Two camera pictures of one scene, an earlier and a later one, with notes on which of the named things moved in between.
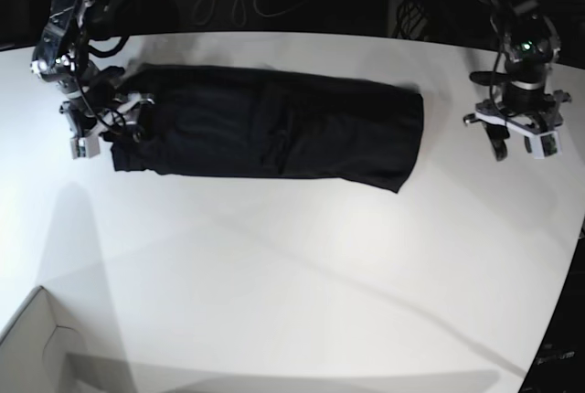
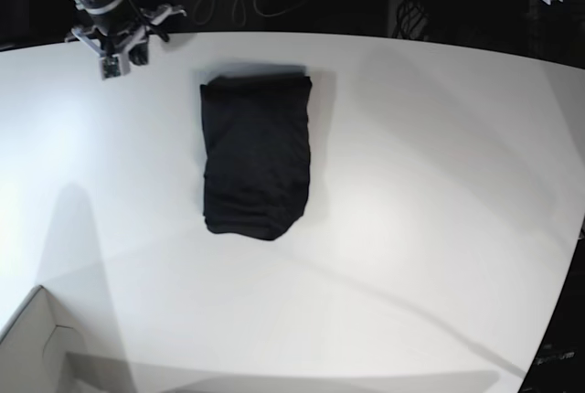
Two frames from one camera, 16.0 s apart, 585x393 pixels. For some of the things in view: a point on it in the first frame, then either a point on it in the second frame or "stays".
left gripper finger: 144,124 → 139,54
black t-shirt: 270,122 → 256,154
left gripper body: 89,127 → 114,33
